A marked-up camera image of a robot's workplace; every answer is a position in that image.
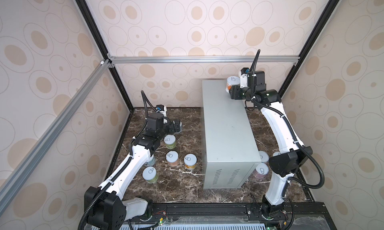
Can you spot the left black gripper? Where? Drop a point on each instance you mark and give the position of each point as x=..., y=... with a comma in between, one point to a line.
x=172, y=129

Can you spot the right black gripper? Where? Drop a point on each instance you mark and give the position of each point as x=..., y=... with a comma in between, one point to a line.
x=235, y=92

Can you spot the orange tomato labelled can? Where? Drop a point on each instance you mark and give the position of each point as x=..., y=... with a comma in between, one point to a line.
x=231, y=81

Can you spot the pink orange labelled can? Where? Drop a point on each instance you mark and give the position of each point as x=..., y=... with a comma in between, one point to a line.
x=172, y=158

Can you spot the white red labelled can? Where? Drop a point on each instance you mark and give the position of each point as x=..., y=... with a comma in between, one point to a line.
x=264, y=156

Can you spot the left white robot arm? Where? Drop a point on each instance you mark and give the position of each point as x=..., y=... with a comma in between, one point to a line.
x=104, y=207

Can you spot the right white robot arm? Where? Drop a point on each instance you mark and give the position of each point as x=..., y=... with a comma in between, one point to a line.
x=285, y=165

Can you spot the yellow orange labelled can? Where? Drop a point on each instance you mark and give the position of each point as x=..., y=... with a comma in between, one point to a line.
x=190, y=161

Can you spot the teal labelled can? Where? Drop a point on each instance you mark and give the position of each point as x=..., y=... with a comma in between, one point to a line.
x=151, y=161

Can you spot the lime green labelled can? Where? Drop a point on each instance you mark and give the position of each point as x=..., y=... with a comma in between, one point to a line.
x=150, y=175

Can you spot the grey metal cabinet box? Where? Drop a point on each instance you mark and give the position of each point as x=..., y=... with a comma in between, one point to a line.
x=229, y=150

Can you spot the purple pink labelled can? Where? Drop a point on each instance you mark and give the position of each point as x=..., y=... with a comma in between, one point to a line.
x=261, y=171

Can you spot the silver aluminium crossbar back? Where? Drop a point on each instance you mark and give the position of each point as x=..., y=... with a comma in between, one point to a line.
x=202, y=59

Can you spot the silver aluminium bar left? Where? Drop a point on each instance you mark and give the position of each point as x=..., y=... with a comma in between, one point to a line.
x=29, y=163

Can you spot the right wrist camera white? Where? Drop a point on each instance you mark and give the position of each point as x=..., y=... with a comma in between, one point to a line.
x=243, y=75

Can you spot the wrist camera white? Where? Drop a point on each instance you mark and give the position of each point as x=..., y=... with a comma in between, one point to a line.
x=161, y=109
x=243, y=75

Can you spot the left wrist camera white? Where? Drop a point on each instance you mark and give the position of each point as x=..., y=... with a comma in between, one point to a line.
x=161, y=109

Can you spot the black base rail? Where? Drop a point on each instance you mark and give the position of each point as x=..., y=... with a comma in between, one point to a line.
x=210, y=216

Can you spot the black corner frame post right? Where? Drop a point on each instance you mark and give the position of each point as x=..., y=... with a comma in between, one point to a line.
x=313, y=37

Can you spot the black corner frame post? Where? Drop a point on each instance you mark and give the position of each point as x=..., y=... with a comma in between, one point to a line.
x=313, y=37
x=96, y=34

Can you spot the black corner frame post left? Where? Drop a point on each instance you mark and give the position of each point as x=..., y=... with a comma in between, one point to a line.
x=96, y=34

